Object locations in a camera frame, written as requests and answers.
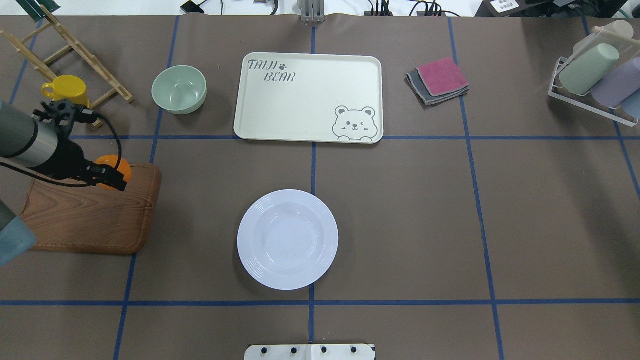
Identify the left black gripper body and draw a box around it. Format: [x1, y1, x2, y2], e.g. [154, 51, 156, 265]
[47, 140, 101, 186]

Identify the orange fruit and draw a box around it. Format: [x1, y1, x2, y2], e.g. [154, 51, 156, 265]
[94, 155, 133, 191]

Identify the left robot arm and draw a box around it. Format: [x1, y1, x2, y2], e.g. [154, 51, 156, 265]
[0, 99, 128, 192]

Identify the brown wooden tray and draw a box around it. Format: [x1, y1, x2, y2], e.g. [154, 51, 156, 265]
[21, 163, 162, 255]

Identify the cream bear tray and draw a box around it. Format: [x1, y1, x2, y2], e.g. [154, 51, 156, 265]
[233, 52, 384, 144]

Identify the yellow mug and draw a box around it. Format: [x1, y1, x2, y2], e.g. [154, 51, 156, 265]
[41, 75, 90, 108]

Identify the wooden cup drying rack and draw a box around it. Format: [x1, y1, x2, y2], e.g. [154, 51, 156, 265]
[0, 15, 135, 133]

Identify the green bowl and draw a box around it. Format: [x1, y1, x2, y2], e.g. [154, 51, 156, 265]
[151, 64, 208, 116]

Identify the dark green cup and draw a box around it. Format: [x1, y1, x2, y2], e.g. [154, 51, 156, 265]
[15, 0, 61, 23]

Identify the white plate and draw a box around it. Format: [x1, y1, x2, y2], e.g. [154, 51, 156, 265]
[237, 189, 339, 291]

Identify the grey cloth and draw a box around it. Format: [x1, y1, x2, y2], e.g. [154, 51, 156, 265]
[406, 69, 469, 107]

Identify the pink cloth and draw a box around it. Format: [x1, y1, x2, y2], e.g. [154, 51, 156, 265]
[416, 57, 469, 97]

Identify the purple cup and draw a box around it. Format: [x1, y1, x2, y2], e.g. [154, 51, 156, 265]
[590, 57, 640, 109]

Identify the white cup holder rack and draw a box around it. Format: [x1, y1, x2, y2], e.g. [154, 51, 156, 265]
[548, 19, 640, 127]

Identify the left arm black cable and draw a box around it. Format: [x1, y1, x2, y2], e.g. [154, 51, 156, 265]
[0, 114, 123, 188]

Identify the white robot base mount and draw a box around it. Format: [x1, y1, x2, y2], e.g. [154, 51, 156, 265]
[244, 343, 377, 360]

